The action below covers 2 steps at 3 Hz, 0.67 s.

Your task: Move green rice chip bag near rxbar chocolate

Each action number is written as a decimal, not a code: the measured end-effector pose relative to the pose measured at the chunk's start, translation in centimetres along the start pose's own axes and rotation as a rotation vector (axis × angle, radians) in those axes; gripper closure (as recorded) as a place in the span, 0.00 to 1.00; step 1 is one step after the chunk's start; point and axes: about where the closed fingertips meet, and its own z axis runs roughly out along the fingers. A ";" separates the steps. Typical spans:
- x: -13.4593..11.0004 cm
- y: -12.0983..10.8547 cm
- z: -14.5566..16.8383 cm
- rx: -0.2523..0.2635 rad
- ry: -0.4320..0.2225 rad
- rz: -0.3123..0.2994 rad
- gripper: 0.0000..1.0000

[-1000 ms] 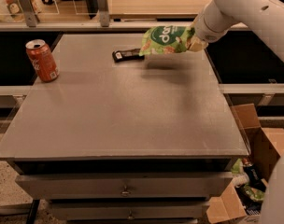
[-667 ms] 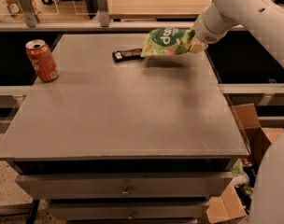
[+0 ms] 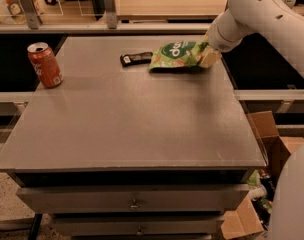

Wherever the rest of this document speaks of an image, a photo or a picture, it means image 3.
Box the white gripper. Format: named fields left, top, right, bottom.
left=199, top=14, right=246, bottom=68

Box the green rice chip bag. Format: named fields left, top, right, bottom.
left=148, top=41, right=208, bottom=70

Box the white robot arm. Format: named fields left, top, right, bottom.
left=207, top=0, right=304, bottom=240

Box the black rxbar chocolate bar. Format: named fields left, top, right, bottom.
left=120, top=52, right=153, bottom=67

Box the green snack bag in box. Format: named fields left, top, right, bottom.
left=261, top=198, right=272, bottom=214

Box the dark bottle in box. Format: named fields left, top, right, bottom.
left=259, top=169, right=275, bottom=201

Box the orange soda can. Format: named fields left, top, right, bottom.
left=27, top=42, right=63, bottom=88

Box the cardboard box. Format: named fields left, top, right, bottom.
left=221, top=111, right=304, bottom=240

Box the upper grey drawer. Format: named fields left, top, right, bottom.
left=17, top=184, right=248, bottom=214

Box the grey drawer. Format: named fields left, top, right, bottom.
left=17, top=184, right=248, bottom=214
left=52, top=215, right=224, bottom=236

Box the lower grey drawer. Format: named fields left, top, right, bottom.
left=52, top=215, right=224, bottom=236

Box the black table leg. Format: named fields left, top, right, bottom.
left=27, top=214, right=43, bottom=240

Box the middle metal bracket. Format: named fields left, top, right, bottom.
left=104, top=0, right=118, bottom=29

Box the metal bracket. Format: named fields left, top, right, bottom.
left=104, top=0, right=118, bottom=29
left=20, top=0, right=41, bottom=29

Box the left metal bracket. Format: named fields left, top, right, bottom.
left=20, top=0, right=41, bottom=29

